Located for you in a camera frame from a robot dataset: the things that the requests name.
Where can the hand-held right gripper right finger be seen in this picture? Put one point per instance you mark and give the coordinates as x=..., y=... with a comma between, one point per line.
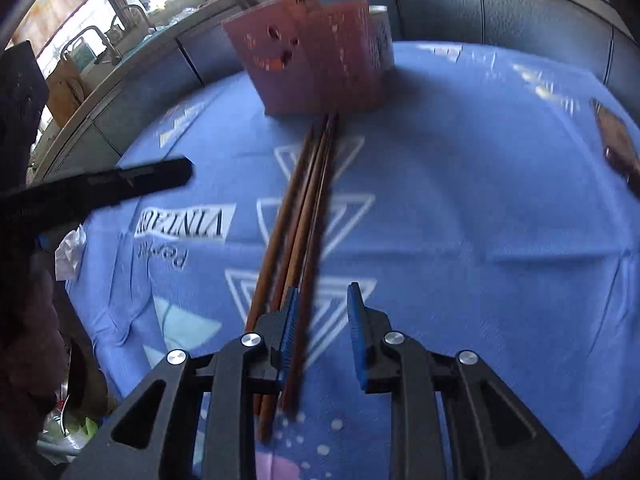
x=357, y=340

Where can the brown wooden chopstick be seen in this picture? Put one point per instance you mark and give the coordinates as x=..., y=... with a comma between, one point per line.
x=295, y=230
x=320, y=230
x=306, y=232
x=280, y=225

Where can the bamboo window blind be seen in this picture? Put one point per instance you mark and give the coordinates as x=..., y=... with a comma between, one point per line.
x=65, y=0

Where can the tall steel faucet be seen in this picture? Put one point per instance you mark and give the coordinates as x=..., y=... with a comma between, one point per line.
x=111, y=47

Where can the crumpled white tissue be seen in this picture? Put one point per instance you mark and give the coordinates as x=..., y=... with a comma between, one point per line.
x=70, y=255

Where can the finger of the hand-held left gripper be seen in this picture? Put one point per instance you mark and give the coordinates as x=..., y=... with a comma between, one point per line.
x=125, y=180

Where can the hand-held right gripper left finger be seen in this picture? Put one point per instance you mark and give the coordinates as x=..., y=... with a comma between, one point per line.
x=290, y=332

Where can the black smartphone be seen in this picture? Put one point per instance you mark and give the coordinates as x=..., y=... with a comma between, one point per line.
x=620, y=140

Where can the pink smiley utensil holder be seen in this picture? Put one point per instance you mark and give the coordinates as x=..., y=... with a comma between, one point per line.
x=310, y=60

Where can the curved steel faucet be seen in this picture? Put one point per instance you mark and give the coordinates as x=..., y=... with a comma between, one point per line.
x=145, y=14

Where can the blue printed tablecloth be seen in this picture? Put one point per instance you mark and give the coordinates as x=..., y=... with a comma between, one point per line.
x=450, y=210

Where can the wooden cutting board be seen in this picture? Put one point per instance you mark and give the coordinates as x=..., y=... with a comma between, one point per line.
x=67, y=92

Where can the grey kitchen cabinets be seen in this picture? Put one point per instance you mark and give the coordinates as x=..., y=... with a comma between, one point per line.
x=450, y=10

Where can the blue white box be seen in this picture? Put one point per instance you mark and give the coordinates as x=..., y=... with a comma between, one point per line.
x=82, y=55

